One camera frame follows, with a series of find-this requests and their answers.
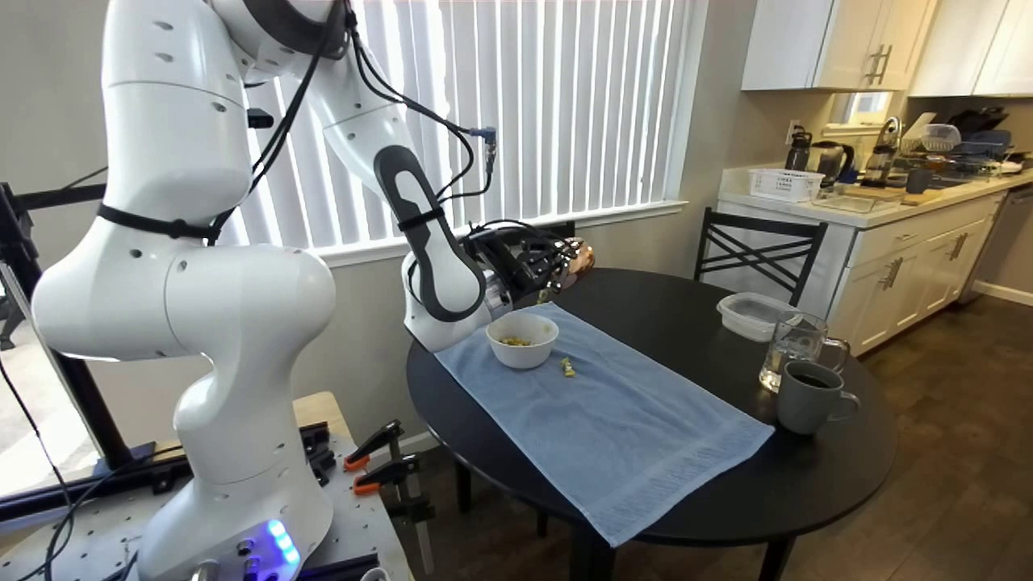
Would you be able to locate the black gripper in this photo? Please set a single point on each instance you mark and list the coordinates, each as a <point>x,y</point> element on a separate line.
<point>512,262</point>

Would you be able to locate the yellow white popcorn pile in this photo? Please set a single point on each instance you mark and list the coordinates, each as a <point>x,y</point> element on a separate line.
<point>518,340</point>

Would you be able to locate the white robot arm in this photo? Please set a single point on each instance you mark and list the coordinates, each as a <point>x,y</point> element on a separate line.
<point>214,325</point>

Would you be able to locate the white bowl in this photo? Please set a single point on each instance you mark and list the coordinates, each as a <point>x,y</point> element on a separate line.
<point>520,352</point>

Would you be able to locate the white vertical window blinds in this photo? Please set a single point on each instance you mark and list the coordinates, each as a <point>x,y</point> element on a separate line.
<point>603,108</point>

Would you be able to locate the round black table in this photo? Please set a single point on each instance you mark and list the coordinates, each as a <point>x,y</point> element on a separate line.
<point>699,356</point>

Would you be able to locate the light blue towel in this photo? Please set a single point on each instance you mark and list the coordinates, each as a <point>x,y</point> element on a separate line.
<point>603,429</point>

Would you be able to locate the black cross-back chair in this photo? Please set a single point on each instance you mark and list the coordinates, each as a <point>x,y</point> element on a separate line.
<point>753,252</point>

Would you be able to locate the translucent plastic container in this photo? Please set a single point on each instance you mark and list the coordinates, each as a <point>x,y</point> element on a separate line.
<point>753,313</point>

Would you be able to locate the clear plastic bin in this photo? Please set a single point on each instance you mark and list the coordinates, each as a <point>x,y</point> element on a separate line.
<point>782,182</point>

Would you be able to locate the clear glass pitcher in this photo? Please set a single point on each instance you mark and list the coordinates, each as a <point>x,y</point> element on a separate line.
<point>791,350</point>

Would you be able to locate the black orange bar clamp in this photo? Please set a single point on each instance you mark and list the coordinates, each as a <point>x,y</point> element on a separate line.
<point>371,443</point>
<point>388,471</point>

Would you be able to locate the wooden robot stand top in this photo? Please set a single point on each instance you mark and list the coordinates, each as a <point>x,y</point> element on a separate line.
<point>325,413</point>

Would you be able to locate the grey mug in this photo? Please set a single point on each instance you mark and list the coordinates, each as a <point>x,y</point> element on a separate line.
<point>808,402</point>

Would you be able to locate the black coffee maker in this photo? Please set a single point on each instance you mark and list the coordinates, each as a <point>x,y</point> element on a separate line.
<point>824,157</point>

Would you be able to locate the white kitchen appliance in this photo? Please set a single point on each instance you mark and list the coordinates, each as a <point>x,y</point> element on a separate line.
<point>861,112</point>

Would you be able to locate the white kitchen counter cabinet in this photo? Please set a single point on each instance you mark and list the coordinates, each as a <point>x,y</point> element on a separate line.
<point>916,252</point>

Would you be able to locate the clear plastic jug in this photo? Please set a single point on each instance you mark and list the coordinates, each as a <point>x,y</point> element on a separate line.
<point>934,134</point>

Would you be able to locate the grey metal mounting plate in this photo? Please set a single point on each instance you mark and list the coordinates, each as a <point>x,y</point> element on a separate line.
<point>99,538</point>

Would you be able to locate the white wall cabinet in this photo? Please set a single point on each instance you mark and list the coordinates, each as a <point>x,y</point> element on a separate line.
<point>808,42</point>
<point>979,42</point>

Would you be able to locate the black metal frame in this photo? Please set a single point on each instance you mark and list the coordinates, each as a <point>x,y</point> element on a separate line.
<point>22,245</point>

